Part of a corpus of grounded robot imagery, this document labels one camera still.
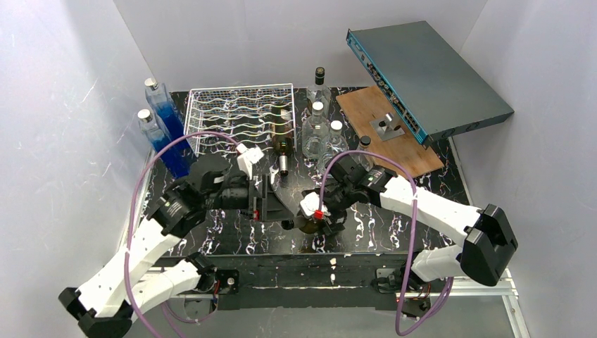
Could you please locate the clear bottle copper neck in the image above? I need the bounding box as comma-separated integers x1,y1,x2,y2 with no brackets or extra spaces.
354,135,375,171

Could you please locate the large clear round bottle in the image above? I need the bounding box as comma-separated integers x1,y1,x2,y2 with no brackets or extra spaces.
318,120,348,175

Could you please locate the clear bottle white cap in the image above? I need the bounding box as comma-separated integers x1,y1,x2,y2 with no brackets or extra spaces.
301,101,329,161

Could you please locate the clear blue-tinted bottle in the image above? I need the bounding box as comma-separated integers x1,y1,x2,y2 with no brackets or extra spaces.
137,108,189,179

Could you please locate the blue square bottle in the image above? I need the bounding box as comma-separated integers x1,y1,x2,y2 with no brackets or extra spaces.
144,77,184,140

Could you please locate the square bottle dark label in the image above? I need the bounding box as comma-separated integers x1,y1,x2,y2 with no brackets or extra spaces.
306,67,332,116

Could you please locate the dark wine bottle silver cap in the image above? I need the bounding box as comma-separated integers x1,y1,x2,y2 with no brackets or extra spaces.
280,211,325,234

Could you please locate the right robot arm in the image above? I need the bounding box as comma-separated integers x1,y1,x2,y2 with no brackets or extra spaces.
316,151,518,287

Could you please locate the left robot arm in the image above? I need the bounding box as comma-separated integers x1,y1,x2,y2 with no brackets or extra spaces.
58,154,294,337

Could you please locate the wooden board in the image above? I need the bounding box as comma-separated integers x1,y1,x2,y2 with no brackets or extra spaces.
336,87,444,177

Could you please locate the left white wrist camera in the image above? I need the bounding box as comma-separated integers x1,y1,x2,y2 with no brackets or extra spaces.
236,143,264,180

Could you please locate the metal bracket on board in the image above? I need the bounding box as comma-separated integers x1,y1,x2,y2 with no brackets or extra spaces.
370,113,405,142

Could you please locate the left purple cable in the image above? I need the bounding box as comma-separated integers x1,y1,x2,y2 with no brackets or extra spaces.
125,131,244,338

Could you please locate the white wire wine rack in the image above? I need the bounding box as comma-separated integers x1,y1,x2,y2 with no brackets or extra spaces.
184,83,299,153

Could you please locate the teal network switch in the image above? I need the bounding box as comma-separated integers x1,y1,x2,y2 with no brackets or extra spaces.
346,20,514,147

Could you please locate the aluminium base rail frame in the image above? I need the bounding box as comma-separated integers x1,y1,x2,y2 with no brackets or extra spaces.
88,263,530,338

